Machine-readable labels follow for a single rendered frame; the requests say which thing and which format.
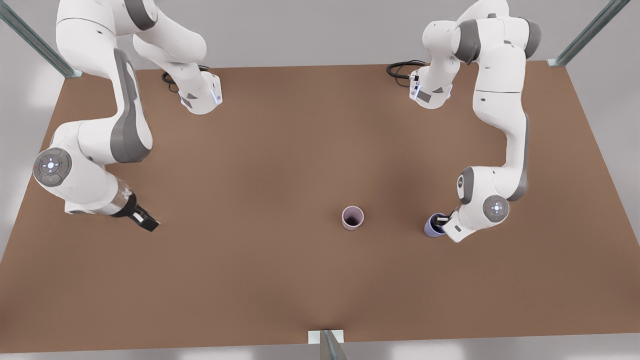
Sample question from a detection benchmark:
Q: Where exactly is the silver frame post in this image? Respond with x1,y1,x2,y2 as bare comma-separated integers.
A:
308,329,348,360
546,0,632,68
0,1,83,79

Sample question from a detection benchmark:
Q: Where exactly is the pink cup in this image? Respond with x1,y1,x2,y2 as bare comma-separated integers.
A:
341,205,365,232

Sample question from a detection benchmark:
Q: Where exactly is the purple cup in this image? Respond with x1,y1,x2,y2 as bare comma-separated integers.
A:
424,213,449,238

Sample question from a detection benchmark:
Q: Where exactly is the black cable loop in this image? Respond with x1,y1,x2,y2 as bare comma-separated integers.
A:
386,60,428,88
161,64,211,94

